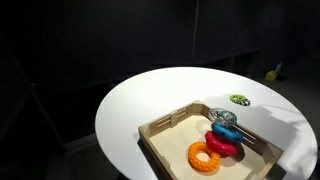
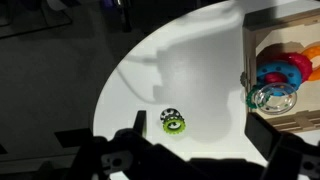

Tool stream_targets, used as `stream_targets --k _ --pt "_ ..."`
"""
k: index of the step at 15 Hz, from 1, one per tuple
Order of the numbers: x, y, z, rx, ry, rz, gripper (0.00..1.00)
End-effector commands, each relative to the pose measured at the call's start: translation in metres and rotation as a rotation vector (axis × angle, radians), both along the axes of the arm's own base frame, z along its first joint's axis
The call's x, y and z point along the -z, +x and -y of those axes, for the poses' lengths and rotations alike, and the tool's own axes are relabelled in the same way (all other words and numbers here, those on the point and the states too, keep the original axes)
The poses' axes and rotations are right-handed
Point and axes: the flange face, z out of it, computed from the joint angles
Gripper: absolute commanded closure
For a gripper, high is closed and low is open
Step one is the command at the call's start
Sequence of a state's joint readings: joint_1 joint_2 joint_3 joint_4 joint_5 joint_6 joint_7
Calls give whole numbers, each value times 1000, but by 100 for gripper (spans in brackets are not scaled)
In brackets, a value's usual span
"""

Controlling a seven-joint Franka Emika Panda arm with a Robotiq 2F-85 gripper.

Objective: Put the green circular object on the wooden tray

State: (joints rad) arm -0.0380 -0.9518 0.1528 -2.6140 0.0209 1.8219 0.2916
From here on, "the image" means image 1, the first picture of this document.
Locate green bumpy ring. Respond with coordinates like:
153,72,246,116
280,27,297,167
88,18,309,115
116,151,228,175
229,93,248,104

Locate wooden tray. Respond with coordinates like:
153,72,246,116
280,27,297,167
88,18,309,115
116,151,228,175
138,101,283,180

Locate yellow object in background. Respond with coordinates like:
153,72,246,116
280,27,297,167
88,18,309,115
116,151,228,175
265,63,282,81

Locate clear transparent ring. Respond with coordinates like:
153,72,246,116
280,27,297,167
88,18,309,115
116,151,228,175
208,107,238,129

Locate orange bumpy ring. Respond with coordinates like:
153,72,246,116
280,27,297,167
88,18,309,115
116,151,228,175
187,141,221,173

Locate blue bumpy ring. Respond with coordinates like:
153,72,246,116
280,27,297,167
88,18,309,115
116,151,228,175
211,122,245,145

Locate red bumpy ring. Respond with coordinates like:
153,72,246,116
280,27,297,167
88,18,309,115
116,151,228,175
204,130,239,158

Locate black and white striped ring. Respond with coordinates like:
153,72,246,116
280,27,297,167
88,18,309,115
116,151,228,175
239,98,252,107

